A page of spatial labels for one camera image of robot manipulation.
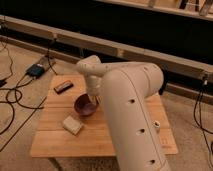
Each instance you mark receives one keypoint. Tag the dark ceramic bowl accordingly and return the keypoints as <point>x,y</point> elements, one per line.
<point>84,106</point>

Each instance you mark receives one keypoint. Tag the beige sponge block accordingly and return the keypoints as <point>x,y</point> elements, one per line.
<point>72,125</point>

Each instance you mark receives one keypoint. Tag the wooden table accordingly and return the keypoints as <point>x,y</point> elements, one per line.
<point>93,140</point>

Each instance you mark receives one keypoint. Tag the black power adapter box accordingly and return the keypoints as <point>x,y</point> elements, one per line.
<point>35,71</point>

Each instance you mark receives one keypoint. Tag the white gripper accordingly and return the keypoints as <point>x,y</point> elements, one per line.
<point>92,87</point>

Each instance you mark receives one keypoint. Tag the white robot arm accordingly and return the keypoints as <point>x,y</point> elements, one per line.
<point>121,89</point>

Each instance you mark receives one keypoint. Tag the small white cup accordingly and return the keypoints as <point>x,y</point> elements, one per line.
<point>157,126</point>

